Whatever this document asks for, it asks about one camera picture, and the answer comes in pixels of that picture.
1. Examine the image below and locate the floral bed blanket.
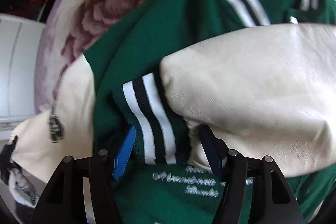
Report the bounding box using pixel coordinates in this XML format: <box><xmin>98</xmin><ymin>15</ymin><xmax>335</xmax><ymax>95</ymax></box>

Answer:
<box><xmin>35</xmin><ymin>0</ymin><xmax>147</xmax><ymax>113</ymax></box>

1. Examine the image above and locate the green varsity jacket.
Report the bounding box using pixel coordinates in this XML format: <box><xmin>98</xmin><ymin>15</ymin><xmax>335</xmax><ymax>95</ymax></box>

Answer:
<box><xmin>9</xmin><ymin>0</ymin><xmax>335</xmax><ymax>222</ymax></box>

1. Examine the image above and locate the white sliding wardrobe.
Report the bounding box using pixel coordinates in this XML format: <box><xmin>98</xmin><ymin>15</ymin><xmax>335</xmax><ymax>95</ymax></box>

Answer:
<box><xmin>1</xmin><ymin>14</ymin><xmax>45</xmax><ymax>139</ymax></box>

